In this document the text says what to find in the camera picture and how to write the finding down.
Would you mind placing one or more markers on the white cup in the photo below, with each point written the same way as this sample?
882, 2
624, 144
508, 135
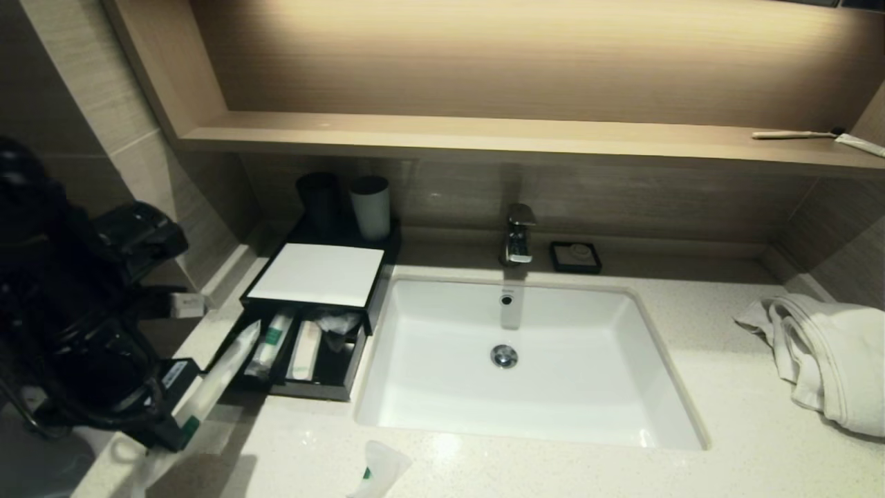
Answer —
371, 207

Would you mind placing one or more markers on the long clear toothbrush packet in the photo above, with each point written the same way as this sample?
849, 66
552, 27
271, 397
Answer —
271, 342
221, 373

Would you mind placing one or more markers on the white oblong amenity packet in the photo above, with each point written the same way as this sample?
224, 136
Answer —
304, 353

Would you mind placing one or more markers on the black box drawer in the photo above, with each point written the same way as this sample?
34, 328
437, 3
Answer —
339, 377

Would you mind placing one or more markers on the small clear green-print packet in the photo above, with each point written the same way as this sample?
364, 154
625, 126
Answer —
380, 467

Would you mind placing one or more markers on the crumpled clear plastic packet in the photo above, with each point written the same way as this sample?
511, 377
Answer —
339, 325

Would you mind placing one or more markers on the beige toothbrush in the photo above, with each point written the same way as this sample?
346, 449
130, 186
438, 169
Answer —
795, 134

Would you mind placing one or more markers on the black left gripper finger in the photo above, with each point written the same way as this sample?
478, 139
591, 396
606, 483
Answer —
166, 436

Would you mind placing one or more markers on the black square soap dish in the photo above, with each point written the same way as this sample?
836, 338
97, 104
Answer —
554, 266

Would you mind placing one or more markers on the white folded towel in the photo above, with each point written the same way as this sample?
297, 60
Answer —
830, 360

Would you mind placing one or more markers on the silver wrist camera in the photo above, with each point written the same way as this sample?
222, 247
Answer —
188, 305

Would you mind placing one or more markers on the wooden wall shelf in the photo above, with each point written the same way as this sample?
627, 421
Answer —
484, 135

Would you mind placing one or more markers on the orange and black left arm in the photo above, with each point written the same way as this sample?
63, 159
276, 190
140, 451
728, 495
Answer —
48, 277

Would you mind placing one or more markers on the black cup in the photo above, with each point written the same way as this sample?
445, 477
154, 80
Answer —
318, 200

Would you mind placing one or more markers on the chrome faucet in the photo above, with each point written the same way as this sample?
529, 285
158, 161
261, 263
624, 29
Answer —
518, 235

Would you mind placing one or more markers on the round soap bar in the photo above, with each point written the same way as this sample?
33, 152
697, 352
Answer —
577, 254

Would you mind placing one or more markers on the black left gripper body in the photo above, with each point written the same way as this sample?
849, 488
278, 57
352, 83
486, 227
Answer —
131, 387

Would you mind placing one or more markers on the white toothpaste tube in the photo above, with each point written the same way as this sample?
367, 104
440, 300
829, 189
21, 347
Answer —
861, 144

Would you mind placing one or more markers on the white rectangular sink basin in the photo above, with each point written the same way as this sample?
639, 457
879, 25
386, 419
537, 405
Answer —
553, 387

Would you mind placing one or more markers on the black amenity box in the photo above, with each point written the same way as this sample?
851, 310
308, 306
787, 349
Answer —
387, 277

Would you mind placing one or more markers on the chrome sink drain stopper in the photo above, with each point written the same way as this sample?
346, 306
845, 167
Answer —
504, 356

